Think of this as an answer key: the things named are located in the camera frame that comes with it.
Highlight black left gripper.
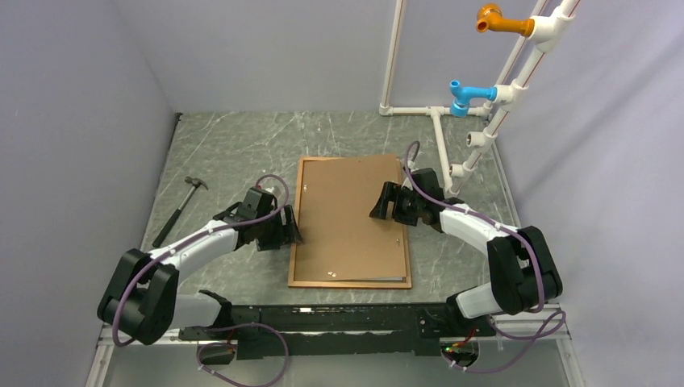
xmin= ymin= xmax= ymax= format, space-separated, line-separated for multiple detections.
xmin=256 ymin=205 xmax=302 ymax=252

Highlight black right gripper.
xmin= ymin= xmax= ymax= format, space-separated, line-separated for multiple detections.
xmin=369 ymin=181 xmax=423 ymax=227

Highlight wooden picture frame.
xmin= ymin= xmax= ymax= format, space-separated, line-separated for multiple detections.
xmin=287 ymin=156 xmax=413 ymax=290

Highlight blue pipe elbow fitting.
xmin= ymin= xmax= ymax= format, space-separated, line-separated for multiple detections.
xmin=449 ymin=80 xmax=498 ymax=118

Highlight orange pipe elbow fitting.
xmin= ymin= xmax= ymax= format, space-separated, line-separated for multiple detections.
xmin=475 ymin=3 xmax=535 ymax=37

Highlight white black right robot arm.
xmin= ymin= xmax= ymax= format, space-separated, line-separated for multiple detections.
xmin=369 ymin=169 xmax=563 ymax=335

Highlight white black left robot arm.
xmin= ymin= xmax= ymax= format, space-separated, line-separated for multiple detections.
xmin=96 ymin=186 xmax=302 ymax=346

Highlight white PVC pipe rack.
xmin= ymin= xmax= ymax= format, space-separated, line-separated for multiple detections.
xmin=378 ymin=0 xmax=580 ymax=196

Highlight black handled claw hammer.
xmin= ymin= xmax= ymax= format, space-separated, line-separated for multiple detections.
xmin=152 ymin=176 xmax=208 ymax=248

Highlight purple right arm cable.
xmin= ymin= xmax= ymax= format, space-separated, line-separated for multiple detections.
xmin=403 ymin=140 xmax=568 ymax=375

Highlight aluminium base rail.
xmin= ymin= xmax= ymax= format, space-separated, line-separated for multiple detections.
xmin=102 ymin=302 xmax=584 ymax=386

